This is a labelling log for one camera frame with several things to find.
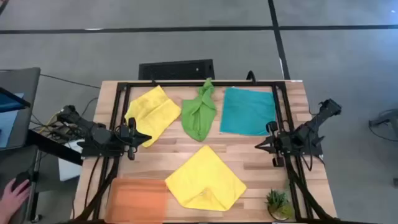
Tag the black desk crossbar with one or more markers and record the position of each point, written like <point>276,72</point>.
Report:
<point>53,146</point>

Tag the computer monitor with blue screen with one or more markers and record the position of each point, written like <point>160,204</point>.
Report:
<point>6,130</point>

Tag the black perforated box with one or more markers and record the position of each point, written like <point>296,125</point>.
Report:
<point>174,71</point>

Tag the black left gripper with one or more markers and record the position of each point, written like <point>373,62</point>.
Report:
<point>126,134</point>

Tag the yellow towel with white label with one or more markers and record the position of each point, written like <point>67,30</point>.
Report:
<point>205,180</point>

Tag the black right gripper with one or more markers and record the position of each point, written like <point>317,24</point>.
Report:
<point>281,143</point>

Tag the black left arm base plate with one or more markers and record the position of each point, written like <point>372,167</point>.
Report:
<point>93,152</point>

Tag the white paper sheet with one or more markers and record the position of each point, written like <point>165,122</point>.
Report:
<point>68,171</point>

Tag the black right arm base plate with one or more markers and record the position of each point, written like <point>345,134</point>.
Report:
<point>314,151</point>

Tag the person's hand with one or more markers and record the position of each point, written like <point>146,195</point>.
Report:
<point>12,202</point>

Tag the black computer mouse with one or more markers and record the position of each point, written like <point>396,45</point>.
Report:
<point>21,179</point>

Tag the teal microfiber towel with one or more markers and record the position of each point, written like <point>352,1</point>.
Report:
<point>247,112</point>

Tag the black metal table frame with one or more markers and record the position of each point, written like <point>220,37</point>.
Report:
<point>168,84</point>

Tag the green microfiber towel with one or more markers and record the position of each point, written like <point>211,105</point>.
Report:
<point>199,118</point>

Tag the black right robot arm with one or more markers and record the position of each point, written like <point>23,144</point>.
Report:
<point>314,124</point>

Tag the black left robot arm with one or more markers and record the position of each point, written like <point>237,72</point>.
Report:
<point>93,130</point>

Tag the grey desk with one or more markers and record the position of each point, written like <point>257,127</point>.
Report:
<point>18,77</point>

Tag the plain yellow microfiber towel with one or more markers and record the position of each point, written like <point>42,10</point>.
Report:
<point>152,112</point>

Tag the small potted succulent plant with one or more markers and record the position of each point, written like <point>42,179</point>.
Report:
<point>278,202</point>

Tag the grey stand leg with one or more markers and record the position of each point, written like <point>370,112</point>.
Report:
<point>388,116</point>

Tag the orange plastic tray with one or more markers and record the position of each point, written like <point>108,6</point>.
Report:
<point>136,199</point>

